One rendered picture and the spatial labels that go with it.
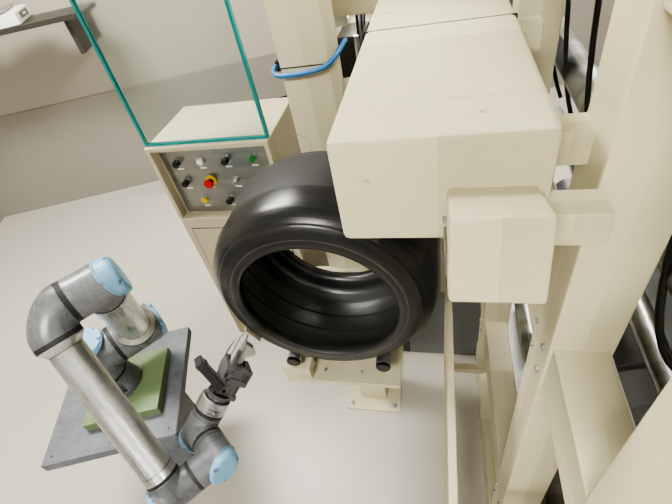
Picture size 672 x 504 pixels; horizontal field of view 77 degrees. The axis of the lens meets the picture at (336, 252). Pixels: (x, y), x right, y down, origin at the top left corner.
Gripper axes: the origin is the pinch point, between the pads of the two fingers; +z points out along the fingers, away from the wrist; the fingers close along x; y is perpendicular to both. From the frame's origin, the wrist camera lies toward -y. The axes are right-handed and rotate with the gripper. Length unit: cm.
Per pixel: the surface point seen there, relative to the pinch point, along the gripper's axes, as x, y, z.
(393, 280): 35, 11, 36
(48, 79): -318, -126, 31
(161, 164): -88, -36, 27
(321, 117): 3, -12, 64
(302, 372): 0.4, 23.7, -4.8
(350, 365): 2.7, 37.0, 3.7
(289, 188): 21, -16, 43
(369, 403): -47, 97, -28
